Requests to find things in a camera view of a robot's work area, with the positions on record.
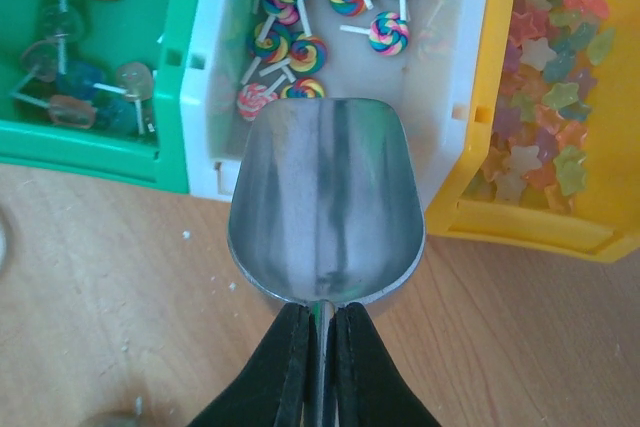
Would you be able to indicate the clear round jar lid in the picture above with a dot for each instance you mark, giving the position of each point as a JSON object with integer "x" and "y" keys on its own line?
{"x": 7, "y": 240}

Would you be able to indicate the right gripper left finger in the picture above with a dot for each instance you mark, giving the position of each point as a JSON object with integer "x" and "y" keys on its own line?
{"x": 270, "y": 389}

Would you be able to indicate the metal candy scoop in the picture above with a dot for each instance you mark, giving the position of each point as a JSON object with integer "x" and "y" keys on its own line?
{"x": 326, "y": 213}

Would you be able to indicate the orange plastic candy bin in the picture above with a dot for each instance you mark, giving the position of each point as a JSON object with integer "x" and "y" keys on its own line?
{"x": 551, "y": 153}

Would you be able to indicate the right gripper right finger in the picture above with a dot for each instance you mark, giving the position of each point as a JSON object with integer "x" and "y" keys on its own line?
{"x": 370, "y": 389}

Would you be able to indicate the white plastic candy bin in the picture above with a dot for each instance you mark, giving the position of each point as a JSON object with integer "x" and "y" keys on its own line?
{"x": 455, "y": 47}

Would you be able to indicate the green plastic candy bin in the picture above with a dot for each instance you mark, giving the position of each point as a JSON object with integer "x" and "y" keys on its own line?
{"x": 92, "y": 87}

